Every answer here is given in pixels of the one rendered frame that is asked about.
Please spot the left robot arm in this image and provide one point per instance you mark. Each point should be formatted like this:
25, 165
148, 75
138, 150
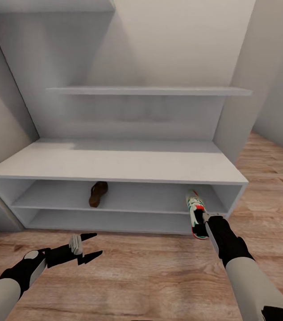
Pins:
14, 281

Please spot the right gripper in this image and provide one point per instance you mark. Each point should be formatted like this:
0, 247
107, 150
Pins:
200, 230

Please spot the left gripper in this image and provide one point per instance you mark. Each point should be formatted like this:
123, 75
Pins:
65, 253

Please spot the sandal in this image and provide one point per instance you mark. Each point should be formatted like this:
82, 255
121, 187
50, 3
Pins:
99, 189

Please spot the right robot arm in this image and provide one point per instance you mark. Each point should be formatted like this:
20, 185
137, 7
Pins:
257, 297

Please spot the gym shoe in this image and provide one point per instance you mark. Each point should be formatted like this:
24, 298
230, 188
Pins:
196, 207

